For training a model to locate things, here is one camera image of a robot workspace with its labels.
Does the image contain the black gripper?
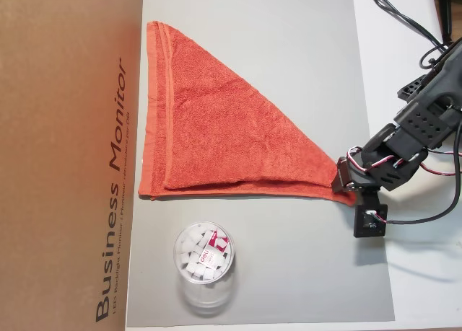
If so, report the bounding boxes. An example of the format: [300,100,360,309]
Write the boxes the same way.
[329,156,380,203]

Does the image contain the orange terry towel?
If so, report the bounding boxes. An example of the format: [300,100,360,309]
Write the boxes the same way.
[138,19,359,207]

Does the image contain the grey table mat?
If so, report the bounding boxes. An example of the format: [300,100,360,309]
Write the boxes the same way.
[125,0,396,327]

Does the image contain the red white packet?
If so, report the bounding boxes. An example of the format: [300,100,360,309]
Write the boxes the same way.
[199,229,231,269]

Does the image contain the clear plastic jar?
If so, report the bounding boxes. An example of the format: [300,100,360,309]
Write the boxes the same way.
[172,220,240,318]

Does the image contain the black stand bar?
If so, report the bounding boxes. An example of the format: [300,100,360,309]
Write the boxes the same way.
[436,0,456,45]

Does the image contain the brown cardboard monitor box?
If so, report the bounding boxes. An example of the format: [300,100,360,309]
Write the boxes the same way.
[0,0,146,331]

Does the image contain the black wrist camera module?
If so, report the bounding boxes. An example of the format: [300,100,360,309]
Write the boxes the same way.
[352,193,389,240]

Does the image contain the red white black servo wire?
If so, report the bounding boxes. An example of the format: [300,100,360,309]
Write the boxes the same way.
[419,156,462,177]

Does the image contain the black cable bundle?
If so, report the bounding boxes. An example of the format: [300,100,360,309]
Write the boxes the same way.
[353,0,450,69]

